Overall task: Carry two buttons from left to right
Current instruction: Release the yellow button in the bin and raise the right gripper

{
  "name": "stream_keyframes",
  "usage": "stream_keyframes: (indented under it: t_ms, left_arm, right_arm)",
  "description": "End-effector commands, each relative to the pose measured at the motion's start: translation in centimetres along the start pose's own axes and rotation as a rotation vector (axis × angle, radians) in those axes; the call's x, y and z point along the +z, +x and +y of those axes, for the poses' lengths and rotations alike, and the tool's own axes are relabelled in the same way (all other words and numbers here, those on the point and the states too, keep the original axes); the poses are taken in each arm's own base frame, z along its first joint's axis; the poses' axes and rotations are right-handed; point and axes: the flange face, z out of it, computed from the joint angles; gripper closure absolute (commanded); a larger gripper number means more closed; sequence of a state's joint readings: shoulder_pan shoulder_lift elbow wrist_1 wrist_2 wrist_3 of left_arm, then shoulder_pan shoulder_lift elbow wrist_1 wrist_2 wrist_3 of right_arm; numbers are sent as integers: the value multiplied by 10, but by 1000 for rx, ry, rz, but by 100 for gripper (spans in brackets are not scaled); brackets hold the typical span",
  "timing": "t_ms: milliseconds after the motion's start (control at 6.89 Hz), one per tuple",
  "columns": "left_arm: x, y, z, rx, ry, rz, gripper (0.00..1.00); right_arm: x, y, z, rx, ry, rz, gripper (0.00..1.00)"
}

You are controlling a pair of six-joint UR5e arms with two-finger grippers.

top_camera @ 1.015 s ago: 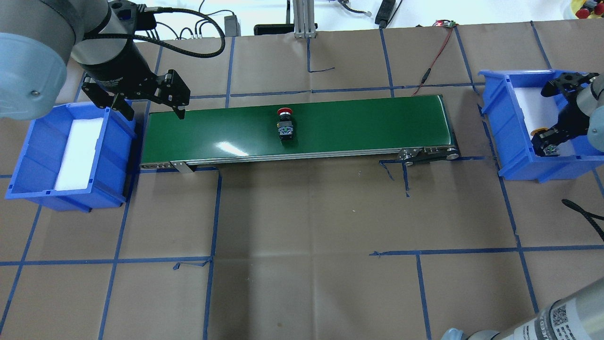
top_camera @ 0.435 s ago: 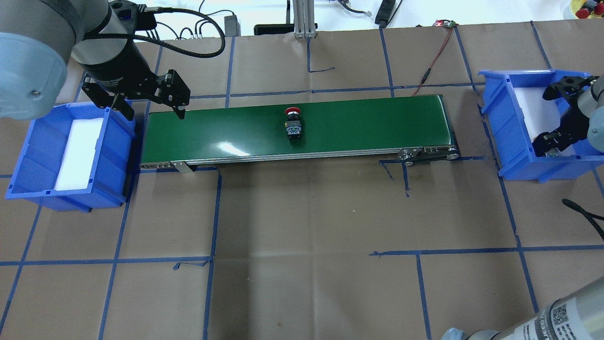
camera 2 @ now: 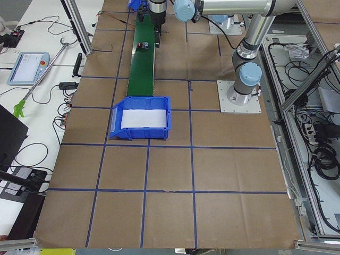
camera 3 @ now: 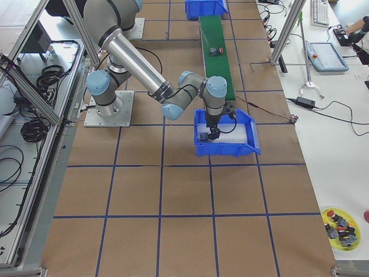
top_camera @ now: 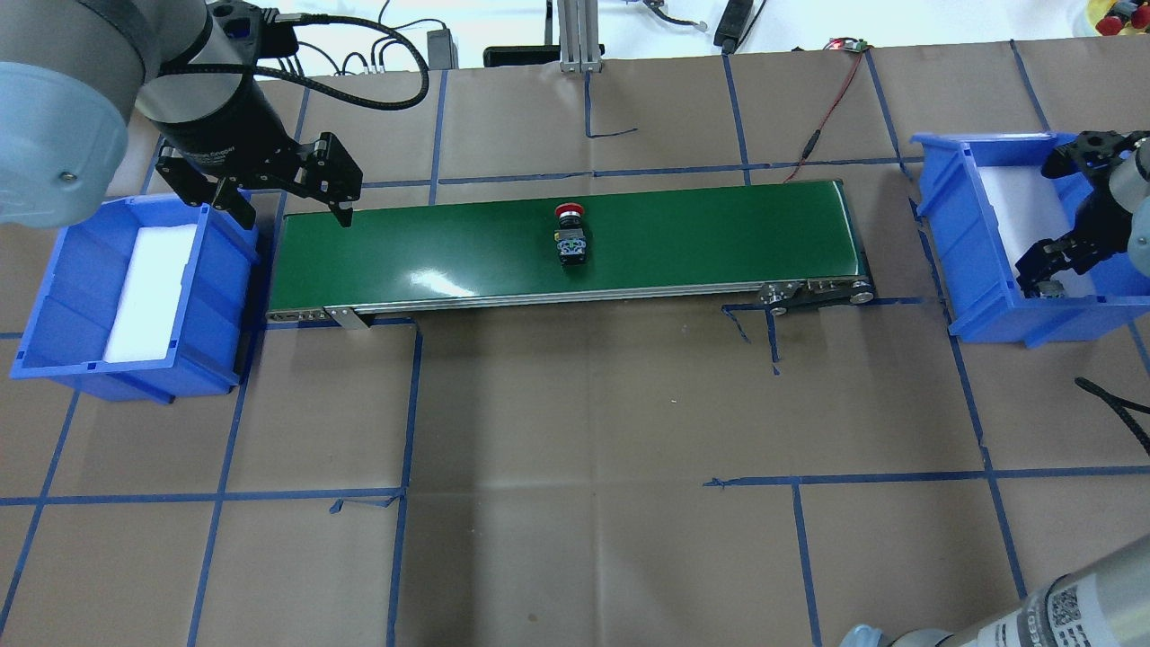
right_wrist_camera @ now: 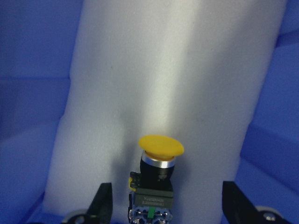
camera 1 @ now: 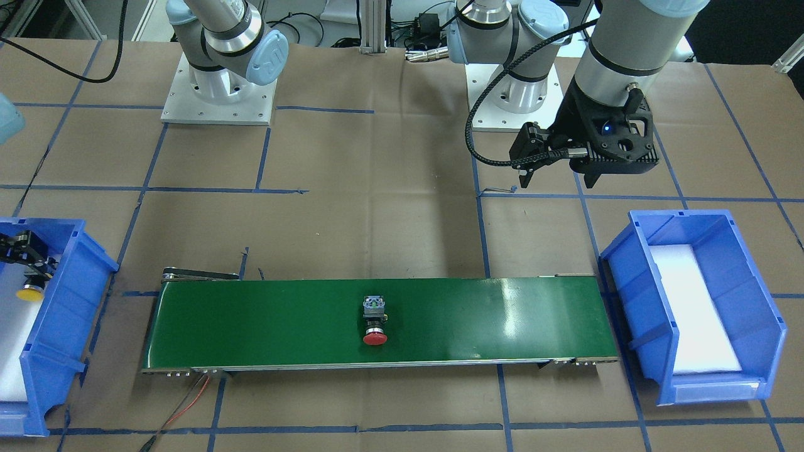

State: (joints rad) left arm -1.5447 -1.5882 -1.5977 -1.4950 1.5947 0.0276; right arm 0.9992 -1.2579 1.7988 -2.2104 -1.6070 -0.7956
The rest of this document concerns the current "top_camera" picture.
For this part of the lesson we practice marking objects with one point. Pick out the right blue plastic bin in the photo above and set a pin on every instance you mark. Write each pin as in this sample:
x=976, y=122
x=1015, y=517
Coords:
x=987, y=303

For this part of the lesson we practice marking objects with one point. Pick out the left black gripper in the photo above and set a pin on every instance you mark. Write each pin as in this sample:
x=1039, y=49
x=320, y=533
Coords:
x=232, y=115

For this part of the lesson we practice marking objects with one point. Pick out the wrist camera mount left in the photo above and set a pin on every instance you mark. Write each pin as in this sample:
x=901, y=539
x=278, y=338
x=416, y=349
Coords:
x=253, y=31

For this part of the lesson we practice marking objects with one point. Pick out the aluminium frame post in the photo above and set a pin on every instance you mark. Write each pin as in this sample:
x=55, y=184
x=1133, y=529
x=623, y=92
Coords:
x=578, y=36

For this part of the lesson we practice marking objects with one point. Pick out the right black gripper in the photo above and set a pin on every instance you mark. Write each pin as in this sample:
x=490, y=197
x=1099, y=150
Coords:
x=1098, y=212

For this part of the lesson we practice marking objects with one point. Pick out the left blue plastic bin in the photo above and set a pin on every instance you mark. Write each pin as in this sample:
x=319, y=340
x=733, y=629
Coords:
x=71, y=319

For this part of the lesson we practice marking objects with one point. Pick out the red push button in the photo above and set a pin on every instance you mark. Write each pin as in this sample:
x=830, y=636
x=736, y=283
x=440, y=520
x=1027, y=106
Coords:
x=571, y=241

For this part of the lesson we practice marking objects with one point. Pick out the blue plastic bin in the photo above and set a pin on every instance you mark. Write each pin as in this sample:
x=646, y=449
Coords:
x=987, y=303
x=71, y=319

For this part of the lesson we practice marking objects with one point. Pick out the white foam pad left bin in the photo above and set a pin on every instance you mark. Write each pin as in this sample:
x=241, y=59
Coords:
x=150, y=295

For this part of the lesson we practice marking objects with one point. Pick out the green conveyor belt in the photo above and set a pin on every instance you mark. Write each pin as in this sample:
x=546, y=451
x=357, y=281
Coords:
x=794, y=245

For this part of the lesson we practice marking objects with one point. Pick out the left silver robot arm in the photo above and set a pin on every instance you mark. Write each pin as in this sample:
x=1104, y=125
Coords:
x=74, y=73

